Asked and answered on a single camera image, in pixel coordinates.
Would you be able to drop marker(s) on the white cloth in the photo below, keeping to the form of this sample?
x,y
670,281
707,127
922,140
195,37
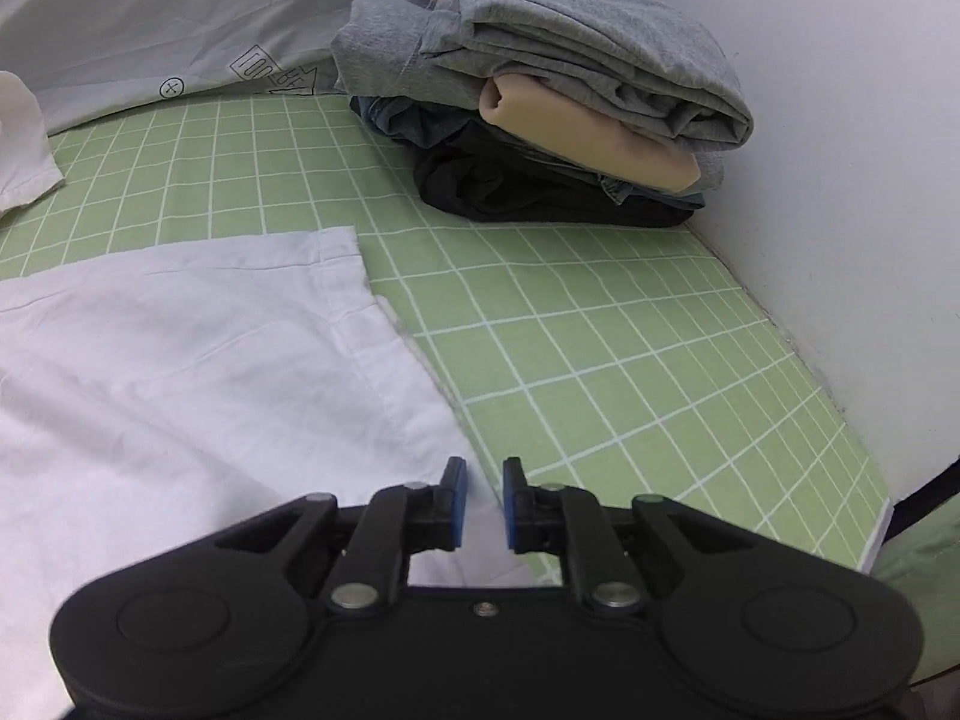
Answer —
x,y
22,150

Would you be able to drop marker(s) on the folded beige garment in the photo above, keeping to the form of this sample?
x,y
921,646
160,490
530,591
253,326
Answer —
x,y
570,127

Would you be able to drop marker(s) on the green checked bed sheet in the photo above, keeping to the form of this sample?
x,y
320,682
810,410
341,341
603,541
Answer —
x,y
600,360

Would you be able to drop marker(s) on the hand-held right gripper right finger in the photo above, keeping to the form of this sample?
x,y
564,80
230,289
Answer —
x,y
512,508

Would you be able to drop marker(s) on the folded blue denim garment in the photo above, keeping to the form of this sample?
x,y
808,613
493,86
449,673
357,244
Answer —
x,y
405,120

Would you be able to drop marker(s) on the folded grey shirt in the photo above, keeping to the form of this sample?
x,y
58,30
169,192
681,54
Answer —
x,y
600,37

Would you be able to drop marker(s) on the white shirt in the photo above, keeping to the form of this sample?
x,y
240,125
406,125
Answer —
x,y
187,390

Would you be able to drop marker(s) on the folded black garment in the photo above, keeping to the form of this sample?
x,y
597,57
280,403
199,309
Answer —
x,y
510,187

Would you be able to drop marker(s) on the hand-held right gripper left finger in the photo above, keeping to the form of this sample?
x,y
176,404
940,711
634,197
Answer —
x,y
455,506

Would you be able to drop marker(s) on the folded grey sweater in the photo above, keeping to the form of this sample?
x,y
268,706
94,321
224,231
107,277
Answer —
x,y
382,45

